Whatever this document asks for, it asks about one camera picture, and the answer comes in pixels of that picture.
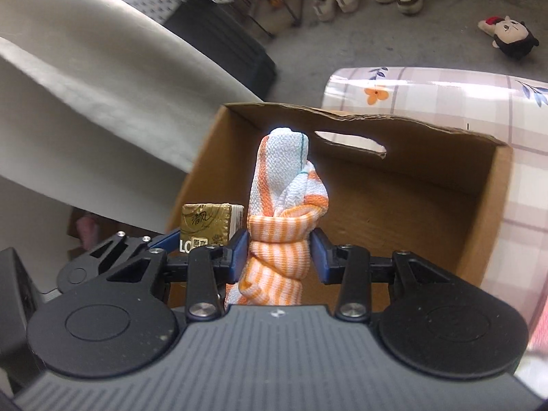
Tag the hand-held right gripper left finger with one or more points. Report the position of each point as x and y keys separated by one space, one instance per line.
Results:
x=237 y=257

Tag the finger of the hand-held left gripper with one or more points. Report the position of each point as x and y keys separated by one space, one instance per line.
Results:
x=171 y=239

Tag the cardboard box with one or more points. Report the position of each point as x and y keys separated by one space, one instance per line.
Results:
x=385 y=205

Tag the gold tissue pack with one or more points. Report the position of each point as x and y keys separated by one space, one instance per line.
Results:
x=205 y=222

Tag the cream curtain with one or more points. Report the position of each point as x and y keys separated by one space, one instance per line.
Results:
x=85 y=94

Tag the plush slipper toy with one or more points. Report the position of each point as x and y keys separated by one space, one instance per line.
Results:
x=511 y=36

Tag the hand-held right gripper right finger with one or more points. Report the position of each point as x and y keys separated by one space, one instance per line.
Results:
x=319 y=257

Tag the orange striped towel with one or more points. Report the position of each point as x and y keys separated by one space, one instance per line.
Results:
x=278 y=231

